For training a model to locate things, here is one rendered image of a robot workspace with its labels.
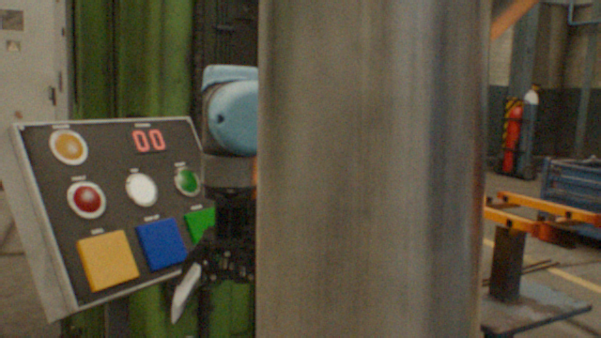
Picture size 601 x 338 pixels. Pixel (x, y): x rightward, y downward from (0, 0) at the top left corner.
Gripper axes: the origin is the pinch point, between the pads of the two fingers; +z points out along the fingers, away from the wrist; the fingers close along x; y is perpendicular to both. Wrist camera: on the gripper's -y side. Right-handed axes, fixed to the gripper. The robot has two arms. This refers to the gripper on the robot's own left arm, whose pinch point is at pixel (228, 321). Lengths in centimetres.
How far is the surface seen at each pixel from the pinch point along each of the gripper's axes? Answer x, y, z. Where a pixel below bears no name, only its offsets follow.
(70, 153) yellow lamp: -23.9, -10.3, -22.0
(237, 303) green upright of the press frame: 1, -56, 23
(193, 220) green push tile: -6.6, -19.0, -9.6
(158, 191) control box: -12.4, -18.1, -14.8
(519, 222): 69, -43, -3
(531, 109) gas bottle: 442, -650, -16
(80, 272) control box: -20.4, -1.5, -6.7
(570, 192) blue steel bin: 295, -335, 48
